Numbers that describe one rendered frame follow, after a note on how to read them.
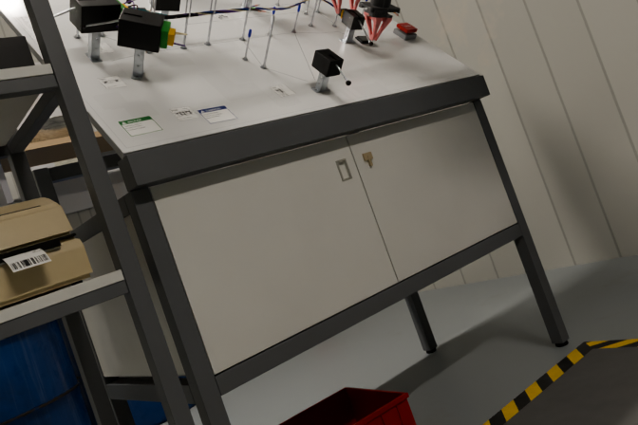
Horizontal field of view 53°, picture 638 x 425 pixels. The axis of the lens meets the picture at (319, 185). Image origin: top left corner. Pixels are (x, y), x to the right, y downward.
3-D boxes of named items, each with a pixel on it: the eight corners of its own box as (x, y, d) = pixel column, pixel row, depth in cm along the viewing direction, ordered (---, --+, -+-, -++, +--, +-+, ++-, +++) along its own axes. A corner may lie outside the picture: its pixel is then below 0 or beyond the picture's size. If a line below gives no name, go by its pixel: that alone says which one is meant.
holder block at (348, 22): (350, 29, 186) (353, 17, 184) (341, 21, 190) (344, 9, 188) (362, 29, 189) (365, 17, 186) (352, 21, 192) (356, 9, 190)
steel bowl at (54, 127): (76, 151, 360) (69, 130, 361) (96, 133, 335) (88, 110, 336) (16, 163, 338) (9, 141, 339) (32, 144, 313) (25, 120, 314)
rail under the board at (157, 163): (490, 94, 195) (483, 74, 195) (137, 186, 121) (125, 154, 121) (477, 101, 199) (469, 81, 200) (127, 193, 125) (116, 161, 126)
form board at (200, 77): (122, 160, 123) (123, 153, 122) (-47, -41, 177) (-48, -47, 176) (478, 79, 197) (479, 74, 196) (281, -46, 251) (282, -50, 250)
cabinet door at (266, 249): (399, 282, 159) (346, 135, 161) (215, 375, 125) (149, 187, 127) (393, 283, 161) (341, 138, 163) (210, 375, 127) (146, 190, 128)
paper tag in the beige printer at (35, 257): (51, 261, 108) (46, 244, 108) (13, 272, 104) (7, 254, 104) (43, 265, 111) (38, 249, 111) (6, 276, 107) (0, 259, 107)
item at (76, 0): (30, 56, 142) (28, -6, 134) (105, 49, 153) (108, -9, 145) (42, 70, 139) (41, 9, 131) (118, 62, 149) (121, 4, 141)
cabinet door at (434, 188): (519, 221, 193) (475, 101, 195) (401, 281, 159) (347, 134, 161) (513, 223, 195) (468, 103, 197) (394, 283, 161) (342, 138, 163)
